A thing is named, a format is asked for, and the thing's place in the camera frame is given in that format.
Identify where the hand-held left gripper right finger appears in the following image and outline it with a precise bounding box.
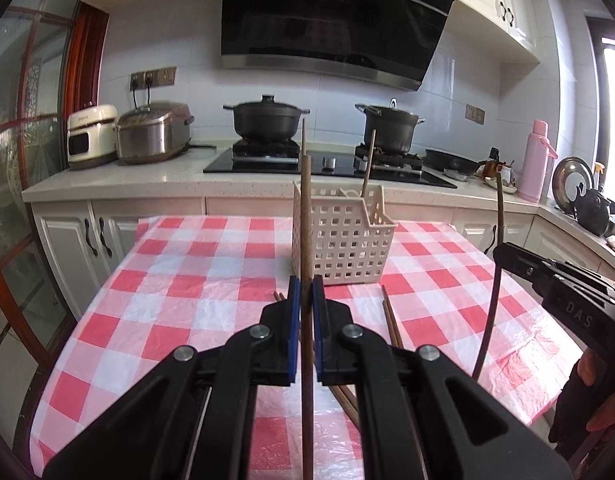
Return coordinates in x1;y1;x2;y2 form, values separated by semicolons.
311;274;573;480

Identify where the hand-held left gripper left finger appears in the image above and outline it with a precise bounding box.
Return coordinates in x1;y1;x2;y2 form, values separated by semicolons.
42;275;303;480

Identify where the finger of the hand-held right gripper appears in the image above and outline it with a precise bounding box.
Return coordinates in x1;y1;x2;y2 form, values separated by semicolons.
552;259;615;307
492;242;558;293

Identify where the cream plastic utensil basket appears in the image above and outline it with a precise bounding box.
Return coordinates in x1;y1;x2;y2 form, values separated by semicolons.
292;180;397;286

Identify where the person's right hand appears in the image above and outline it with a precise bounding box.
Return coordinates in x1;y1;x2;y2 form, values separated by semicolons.
548;347;615;462

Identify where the white base cabinet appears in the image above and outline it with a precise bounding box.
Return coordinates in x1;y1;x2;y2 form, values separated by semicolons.
32;199;206;322
530;215;615;282
452;209;537;257

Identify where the black kettle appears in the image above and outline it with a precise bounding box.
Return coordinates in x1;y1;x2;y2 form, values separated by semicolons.
572;184;613;237

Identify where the small dish with jars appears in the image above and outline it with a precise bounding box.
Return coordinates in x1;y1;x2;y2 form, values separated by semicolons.
479;147;519;194

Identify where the glass pot lid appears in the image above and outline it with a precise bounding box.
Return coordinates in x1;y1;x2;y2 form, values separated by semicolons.
552;156;596;211

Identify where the pink thermos flask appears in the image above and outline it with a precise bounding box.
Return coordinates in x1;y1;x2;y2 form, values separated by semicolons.
517;119;559;204

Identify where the red white checked tablecloth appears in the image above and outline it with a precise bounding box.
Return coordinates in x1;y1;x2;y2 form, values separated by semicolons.
30;215;563;480

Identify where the black frying pan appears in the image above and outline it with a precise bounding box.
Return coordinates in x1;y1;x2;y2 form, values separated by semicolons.
424;147;483;177

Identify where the black glass gas hob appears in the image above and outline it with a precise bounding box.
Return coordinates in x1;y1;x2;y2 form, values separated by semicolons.
204;139;459;190

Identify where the black stock pot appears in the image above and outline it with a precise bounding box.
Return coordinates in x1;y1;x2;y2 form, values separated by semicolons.
355;100;426;155

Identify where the black casserole pot with lid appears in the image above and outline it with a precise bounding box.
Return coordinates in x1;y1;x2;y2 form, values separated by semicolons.
224;94;311;141

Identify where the beige stone countertop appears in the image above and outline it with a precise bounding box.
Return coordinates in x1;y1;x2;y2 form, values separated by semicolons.
22;141;615;267

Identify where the silver rice cooker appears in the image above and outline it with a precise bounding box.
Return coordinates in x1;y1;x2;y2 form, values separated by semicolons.
116;100;195;165

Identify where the white countertop oven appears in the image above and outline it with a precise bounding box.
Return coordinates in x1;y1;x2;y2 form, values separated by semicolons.
68;104;120;171

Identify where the black range hood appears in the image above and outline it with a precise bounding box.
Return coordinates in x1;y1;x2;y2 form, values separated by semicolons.
220;0;459;93

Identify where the wooden framed glass door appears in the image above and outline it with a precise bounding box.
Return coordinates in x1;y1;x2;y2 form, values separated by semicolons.
0;2;111;363

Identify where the black power cable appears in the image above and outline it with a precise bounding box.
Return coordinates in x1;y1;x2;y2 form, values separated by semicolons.
131;80;154;109

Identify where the triple wall socket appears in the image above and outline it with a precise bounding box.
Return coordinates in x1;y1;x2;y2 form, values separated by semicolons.
130;66;178;89

